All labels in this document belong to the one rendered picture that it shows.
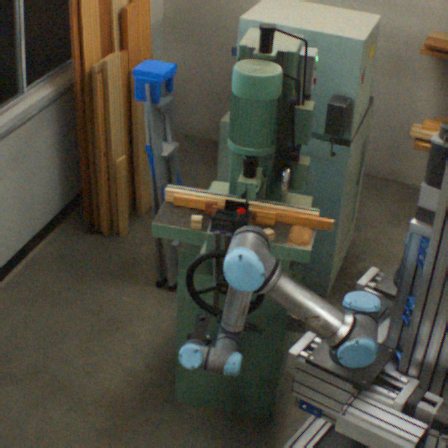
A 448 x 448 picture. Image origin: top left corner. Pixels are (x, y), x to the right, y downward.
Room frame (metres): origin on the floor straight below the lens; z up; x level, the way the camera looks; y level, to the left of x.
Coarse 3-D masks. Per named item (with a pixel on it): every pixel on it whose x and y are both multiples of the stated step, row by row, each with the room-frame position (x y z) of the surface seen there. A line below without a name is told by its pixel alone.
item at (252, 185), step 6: (258, 168) 2.70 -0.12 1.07; (258, 174) 2.65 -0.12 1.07; (240, 180) 2.59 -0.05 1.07; (246, 180) 2.59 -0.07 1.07; (252, 180) 2.60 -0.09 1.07; (258, 180) 2.62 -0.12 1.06; (240, 186) 2.58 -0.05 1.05; (246, 186) 2.58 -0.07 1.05; (252, 186) 2.57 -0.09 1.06; (258, 186) 2.64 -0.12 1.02; (240, 192) 2.58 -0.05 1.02; (252, 192) 2.57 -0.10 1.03; (246, 198) 2.58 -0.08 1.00; (252, 198) 2.57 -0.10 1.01
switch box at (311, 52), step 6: (312, 48) 2.95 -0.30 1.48; (300, 54) 2.87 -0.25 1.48; (312, 54) 2.88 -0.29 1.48; (300, 60) 2.87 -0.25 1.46; (312, 60) 2.86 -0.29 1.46; (300, 66) 2.87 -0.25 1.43; (312, 66) 2.86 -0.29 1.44; (300, 72) 2.87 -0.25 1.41; (306, 72) 2.87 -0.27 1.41; (312, 72) 2.86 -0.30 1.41; (300, 78) 2.87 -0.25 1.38; (306, 78) 2.87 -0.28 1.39; (312, 78) 2.87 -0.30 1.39; (306, 84) 2.86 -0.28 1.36; (312, 84) 2.88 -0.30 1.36; (300, 90) 2.87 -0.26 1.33; (306, 90) 2.86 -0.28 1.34
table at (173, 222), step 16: (176, 208) 2.64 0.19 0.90; (192, 208) 2.65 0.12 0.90; (160, 224) 2.52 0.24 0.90; (176, 224) 2.53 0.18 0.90; (208, 224) 2.54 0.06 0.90; (256, 224) 2.57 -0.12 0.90; (288, 224) 2.58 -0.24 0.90; (176, 240) 2.51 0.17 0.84; (192, 240) 2.50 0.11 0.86; (272, 240) 2.46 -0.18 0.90; (288, 256) 2.43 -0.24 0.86; (304, 256) 2.42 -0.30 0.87
